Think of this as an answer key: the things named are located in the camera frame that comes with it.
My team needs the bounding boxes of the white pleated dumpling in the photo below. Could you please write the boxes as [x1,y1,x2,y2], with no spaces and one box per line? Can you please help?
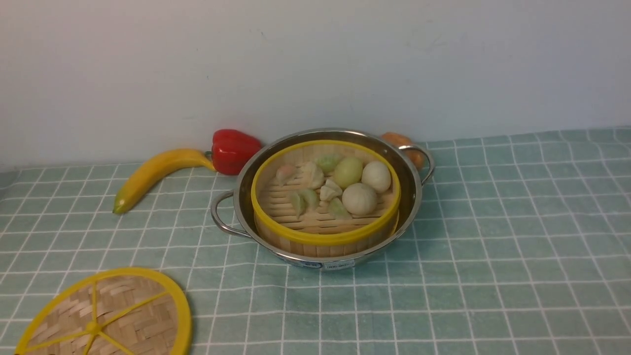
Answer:
[302,161,325,190]

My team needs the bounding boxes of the yellow banana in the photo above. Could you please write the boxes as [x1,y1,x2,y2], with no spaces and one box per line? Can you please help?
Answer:
[112,148,216,215]

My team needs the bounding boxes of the green round bun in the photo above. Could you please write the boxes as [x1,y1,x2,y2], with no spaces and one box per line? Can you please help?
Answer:
[333,157,363,190]

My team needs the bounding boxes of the bamboo steamer basket yellow rim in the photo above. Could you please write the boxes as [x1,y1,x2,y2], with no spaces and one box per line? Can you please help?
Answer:
[250,140,401,258]

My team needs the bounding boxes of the white round bun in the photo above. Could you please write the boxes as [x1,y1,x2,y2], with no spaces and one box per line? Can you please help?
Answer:
[341,183,377,216]
[361,160,392,194]

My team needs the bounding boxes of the red bell pepper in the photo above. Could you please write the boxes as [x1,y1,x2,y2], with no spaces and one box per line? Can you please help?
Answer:
[207,129,263,176]

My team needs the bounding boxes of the pink dumpling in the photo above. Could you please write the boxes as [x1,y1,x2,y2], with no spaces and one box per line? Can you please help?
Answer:
[275,164,297,186]

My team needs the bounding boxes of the brown potato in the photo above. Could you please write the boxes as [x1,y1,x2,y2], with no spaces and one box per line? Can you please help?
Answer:
[381,132,424,170]

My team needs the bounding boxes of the green dumpling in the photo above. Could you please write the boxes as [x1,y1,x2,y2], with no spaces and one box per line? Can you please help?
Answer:
[315,153,343,175]

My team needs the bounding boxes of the stainless steel two-handled pot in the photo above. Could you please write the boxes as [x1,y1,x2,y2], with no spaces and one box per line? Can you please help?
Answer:
[210,128,435,271]

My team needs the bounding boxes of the green checkered tablecloth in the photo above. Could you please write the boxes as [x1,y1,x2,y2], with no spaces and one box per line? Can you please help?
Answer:
[0,127,631,355]

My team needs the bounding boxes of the woven bamboo steamer lid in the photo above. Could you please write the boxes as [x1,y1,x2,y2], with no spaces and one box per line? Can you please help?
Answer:
[14,267,192,355]

